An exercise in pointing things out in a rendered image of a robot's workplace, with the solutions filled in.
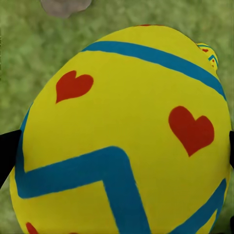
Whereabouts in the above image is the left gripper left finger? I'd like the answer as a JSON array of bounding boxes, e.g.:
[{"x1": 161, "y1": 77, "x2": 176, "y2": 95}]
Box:
[{"x1": 0, "y1": 130, "x2": 21, "y2": 188}]

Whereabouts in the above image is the easter egg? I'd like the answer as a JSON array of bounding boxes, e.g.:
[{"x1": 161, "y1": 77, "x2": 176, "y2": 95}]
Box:
[
  {"x1": 196, "y1": 43, "x2": 218, "y2": 71},
  {"x1": 10, "y1": 24, "x2": 232, "y2": 234}
]

